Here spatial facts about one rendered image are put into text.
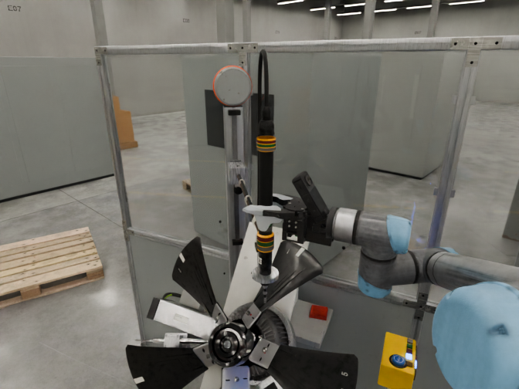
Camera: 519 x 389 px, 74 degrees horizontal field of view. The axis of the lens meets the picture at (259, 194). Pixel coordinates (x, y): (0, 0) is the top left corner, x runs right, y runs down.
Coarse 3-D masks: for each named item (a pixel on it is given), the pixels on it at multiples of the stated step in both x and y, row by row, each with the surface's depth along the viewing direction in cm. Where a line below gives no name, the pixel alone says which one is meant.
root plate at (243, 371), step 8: (224, 368) 99; (232, 368) 100; (240, 368) 101; (248, 368) 102; (224, 376) 98; (232, 376) 99; (240, 376) 100; (248, 376) 102; (224, 384) 97; (232, 384) 98; (240, 384) 99; (248, 384) 101
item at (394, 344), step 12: (396, 336) 120; (384, 348) 115; (396, 348) 115; (384, 360) 111; (408, 360) 111; (384, 372) 110; (396, 372) 108; (408, 372) 106; (384, 384) 111; (396, 384) 109; (408, 384) 107
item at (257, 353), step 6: (258, 342) 102; (264, 342) 103; (270, 342) 103; (258, 348) 100; (270, 348) 101; (276, 348) 101; (252, 354) 98; (258, 354) 98; (264, 354) 98; (270, 354) 99; (252, 360) 96; (258, 360) 96; (264, 360) 97; (270, 360) 97; (264, 366) 95
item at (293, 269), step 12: (276, 252) 115; (276, 264) 111; (288, 264) 106; (300, 264) 103; (312, 264) 100; (288, 276) 102; (300, 276) 100; (312, 276) 98; (276, 288) 102; (288, 288) 99; (276, 300) 99
